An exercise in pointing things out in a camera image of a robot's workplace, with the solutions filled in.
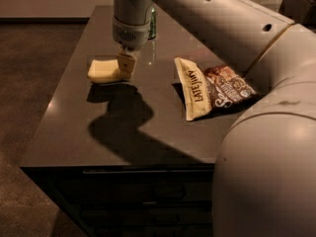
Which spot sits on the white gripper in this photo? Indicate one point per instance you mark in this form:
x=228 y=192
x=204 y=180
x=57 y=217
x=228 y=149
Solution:
x=130 y=34

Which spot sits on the yellow sponge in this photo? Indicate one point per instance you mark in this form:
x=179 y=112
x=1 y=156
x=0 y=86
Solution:
x=106 y=71

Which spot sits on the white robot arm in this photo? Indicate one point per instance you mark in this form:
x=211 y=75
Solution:
x=264 y=181

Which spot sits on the green soda can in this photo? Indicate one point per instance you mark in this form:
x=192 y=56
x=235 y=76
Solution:
x=152 y=31

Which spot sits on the brown and cream chip bag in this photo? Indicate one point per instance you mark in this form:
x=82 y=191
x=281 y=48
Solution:
x=211 y=89

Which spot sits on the dark cabinet with drawers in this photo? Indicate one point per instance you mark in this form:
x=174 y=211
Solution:
x=159 y=201

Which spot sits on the dark box in corner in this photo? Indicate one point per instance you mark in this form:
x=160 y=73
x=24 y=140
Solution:
x=300 y=11

